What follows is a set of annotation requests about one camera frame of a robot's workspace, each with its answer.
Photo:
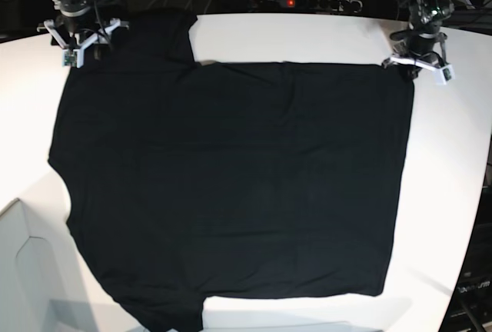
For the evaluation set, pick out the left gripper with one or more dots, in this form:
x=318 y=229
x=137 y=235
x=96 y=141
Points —
x=418 y=49

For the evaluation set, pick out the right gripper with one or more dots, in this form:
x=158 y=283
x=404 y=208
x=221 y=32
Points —
x=79 y=42

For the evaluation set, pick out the black T-shirt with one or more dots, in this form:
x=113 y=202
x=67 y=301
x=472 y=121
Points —
x=248 y=180

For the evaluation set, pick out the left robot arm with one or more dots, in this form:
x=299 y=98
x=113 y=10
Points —
x=426 y=15

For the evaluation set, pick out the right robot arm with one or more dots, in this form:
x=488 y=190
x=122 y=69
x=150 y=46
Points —
x=88 y=12

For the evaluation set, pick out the black power strip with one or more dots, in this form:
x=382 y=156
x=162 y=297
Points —
x=345 y=7

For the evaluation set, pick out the white cardboard box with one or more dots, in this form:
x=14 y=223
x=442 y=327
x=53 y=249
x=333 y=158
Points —
x=33 y=297

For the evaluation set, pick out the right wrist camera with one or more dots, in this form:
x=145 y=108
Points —
x=73 y=58

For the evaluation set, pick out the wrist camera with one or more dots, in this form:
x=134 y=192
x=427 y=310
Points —
x=73 y=58
x=444 y=74

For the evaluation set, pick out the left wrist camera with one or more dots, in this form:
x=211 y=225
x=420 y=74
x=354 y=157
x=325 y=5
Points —
x=444 y=74

